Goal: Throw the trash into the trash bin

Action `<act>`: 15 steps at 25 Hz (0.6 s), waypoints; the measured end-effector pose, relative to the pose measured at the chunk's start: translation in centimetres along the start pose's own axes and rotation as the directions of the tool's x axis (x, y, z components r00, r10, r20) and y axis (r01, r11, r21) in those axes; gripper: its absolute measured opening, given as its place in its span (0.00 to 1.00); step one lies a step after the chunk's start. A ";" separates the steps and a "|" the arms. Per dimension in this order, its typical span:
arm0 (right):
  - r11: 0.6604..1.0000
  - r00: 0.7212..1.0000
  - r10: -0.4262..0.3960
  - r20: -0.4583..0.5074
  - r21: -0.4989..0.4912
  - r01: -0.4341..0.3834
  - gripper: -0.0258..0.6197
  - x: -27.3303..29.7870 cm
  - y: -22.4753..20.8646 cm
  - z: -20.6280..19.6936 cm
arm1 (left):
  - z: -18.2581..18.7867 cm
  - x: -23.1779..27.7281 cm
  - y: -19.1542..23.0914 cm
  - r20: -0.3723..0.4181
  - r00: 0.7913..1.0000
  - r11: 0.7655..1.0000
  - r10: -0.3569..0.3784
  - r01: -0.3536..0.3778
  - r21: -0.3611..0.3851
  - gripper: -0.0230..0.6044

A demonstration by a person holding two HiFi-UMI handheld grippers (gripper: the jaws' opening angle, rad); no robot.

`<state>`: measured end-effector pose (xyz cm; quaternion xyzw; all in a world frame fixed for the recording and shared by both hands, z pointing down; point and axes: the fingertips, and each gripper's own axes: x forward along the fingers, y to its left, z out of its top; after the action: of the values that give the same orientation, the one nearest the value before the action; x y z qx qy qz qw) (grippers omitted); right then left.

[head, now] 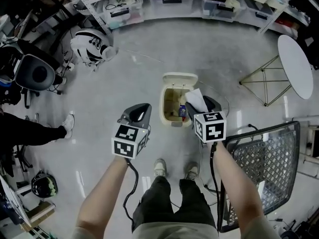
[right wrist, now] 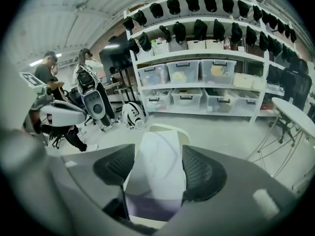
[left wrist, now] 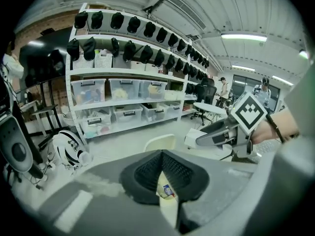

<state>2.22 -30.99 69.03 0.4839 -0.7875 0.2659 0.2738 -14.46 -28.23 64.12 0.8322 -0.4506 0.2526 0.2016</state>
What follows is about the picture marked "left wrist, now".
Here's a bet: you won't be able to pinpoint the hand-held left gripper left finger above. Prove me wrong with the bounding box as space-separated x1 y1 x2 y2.
38 149 177 236

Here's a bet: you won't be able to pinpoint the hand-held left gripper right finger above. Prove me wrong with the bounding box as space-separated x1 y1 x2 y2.
161 149 258 235

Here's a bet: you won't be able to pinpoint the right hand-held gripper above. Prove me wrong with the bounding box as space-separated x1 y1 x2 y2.
195 91 269 158

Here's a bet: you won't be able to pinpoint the blue and white small packet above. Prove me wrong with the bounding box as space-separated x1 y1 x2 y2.
162 183 175 198

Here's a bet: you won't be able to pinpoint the cream waste bin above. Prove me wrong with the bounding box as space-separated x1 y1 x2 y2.
144 133 180 231

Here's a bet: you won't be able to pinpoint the person's right forearm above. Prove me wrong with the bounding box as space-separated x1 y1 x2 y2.
251 108 302 145

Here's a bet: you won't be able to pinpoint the white round table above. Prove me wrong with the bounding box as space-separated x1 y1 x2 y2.
193 102 228 132

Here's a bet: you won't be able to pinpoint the black office chair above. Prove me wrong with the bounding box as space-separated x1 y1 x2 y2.
190 78 219 126

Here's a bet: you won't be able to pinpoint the ceiling light bar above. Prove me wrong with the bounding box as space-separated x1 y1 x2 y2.
231 64 256 72
272 75 295 86
220 32 268 43

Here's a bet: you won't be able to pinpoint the rows of clear storage bins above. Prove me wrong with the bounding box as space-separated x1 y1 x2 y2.
70 79 183 139

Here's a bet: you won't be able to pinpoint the cream storage box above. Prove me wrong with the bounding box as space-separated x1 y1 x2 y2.
130 60 146 71

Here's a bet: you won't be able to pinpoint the black display stand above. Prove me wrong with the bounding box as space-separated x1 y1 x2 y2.
31 79 64 145

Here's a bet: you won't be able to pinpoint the grey pod with black disc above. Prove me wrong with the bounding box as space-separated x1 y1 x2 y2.
0 107 45 180

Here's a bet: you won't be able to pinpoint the white metal shelving rack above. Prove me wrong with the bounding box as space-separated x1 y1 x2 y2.
64 2 210 146

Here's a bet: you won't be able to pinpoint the ceiling air vent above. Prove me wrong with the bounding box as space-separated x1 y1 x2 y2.
166 0 207 30

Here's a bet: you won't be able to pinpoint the white perforated basket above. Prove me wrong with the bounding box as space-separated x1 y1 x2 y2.
94 53 113 68
72 54 95 70

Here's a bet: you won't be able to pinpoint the rows of black caps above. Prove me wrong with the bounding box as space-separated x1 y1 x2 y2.
66 10 211 95

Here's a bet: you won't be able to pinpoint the large black display screen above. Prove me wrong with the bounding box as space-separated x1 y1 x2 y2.
18 28 74 88

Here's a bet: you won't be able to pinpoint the black wrist strap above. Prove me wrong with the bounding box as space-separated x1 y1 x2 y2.
264 113 300 144

